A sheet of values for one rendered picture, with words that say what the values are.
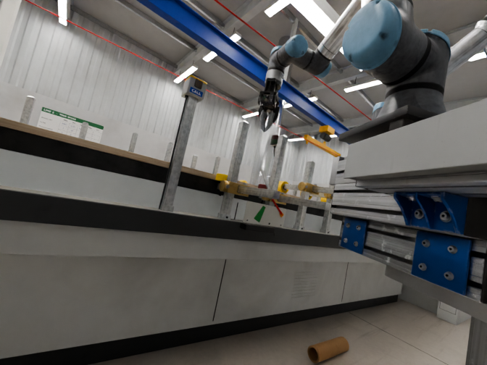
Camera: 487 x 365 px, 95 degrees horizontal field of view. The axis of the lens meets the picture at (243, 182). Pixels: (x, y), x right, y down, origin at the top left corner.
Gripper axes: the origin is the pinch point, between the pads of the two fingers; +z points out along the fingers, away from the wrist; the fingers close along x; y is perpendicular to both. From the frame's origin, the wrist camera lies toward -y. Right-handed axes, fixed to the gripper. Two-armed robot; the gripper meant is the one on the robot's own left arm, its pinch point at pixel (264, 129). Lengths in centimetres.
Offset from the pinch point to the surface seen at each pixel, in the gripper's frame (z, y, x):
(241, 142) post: 6.3, -1.3, -9.8
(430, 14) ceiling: -388, -372, 176
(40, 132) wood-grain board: 23, 40, -69
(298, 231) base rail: 42, -36, 21
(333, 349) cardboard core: 105, -59, 51
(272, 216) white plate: 36.4, -21.8, 7.2
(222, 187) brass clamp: 27.9, 1.6, -12.9
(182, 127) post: 9.4, 19.9, -26.5
